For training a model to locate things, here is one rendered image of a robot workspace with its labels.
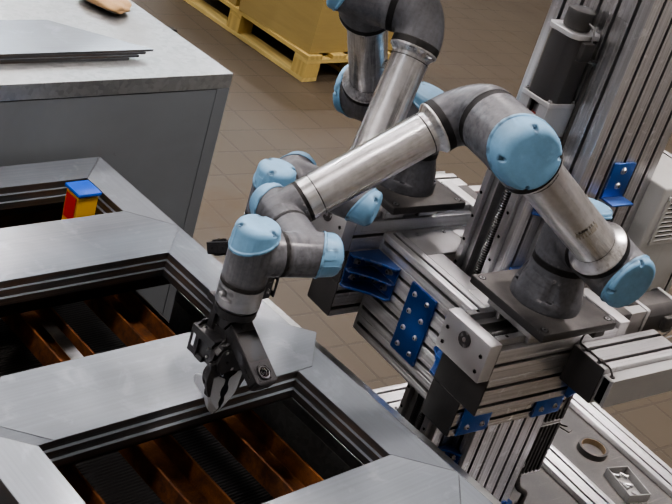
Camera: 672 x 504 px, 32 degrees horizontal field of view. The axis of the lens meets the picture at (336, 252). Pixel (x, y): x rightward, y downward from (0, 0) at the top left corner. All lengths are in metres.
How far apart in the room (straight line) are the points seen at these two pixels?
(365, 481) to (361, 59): 0.91
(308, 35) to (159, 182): 3.22
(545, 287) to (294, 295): 1.97
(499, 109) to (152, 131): 1.24
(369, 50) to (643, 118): 0.61
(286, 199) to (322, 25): 4.23
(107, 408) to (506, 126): 0.82
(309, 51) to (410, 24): 3.95
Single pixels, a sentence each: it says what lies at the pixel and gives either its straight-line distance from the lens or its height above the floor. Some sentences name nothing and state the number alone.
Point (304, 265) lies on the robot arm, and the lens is 1.85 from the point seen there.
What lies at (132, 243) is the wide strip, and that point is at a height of 0.86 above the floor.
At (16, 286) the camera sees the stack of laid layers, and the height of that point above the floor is 0.85.
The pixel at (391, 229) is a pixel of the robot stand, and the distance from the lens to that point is 2.68.
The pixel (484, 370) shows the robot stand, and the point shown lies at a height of 0.94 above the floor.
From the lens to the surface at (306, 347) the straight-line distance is 2.32.
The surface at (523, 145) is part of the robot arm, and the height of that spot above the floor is 1.47.
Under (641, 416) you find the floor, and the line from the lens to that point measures 4.31.
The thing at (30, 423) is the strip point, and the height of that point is 0.86.
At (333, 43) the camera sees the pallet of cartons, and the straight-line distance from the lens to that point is 6.28.
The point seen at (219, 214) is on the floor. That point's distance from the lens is 4.61.
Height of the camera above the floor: 2.10
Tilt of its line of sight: 27 degrees down
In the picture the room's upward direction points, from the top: 18 degrees clockwise
